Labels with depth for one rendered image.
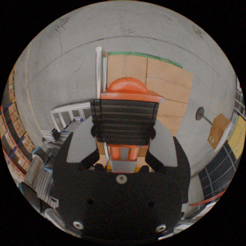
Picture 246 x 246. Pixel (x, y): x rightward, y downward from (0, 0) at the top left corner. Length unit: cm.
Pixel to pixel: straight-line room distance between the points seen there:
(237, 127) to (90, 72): 783
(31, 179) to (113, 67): 103
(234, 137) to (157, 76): 701
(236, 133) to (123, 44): 743
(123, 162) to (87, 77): 140
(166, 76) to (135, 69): 32
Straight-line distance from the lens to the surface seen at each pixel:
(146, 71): 80
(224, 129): 172
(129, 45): 144
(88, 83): 146
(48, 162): 73
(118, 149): 16
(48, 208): 52
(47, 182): 98
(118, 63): 78
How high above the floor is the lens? 131
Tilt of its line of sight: 58 degrees down
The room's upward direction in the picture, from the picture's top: 176 degrees counter-clockwise
